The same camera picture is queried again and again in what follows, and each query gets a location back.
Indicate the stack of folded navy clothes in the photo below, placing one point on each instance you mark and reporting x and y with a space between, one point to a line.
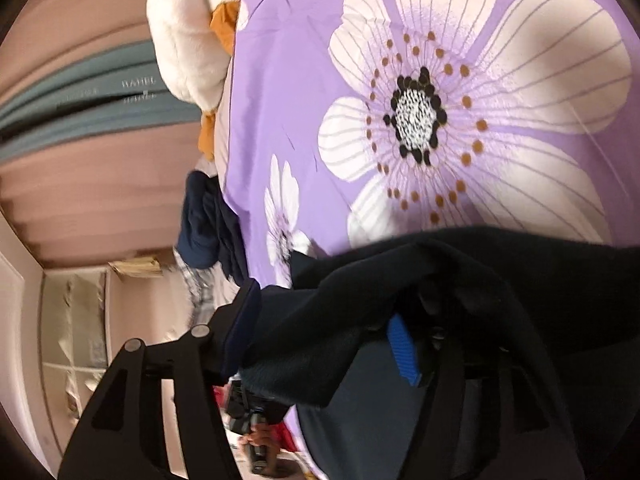
205 225

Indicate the white wall cabinet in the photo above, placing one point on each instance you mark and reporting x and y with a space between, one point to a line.
85 335

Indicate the purple floral bedsheet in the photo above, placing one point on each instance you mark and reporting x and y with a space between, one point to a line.
450 110

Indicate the pink curtain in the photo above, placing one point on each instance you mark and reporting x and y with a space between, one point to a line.
100 180

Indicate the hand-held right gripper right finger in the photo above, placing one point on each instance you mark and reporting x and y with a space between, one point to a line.
403 355

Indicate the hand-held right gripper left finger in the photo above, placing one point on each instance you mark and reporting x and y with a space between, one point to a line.
189 375

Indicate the red down jacket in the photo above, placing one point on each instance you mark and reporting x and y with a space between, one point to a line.
286 435

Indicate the striped hanging cloth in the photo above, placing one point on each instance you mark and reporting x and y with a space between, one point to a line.
137 265

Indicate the navy zip jacket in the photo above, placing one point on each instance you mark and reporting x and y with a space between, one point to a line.
500 280

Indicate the person's left hand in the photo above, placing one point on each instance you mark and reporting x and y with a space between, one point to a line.
260 441

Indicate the white goose plush toy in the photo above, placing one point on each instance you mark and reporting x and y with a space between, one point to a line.
192 35

